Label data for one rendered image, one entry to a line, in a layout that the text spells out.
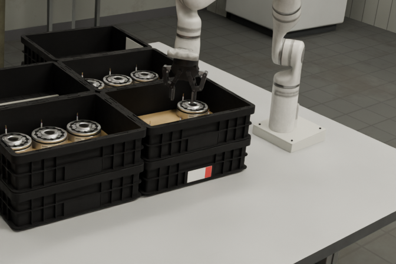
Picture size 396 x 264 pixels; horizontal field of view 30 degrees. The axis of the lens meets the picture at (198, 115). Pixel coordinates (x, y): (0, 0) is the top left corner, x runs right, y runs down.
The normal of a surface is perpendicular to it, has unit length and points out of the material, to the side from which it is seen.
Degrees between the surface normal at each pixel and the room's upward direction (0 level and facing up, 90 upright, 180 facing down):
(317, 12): 90
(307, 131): 4
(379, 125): 0
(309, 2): 90
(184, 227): 0
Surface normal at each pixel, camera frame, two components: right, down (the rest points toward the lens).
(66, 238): 0.09, -0.91
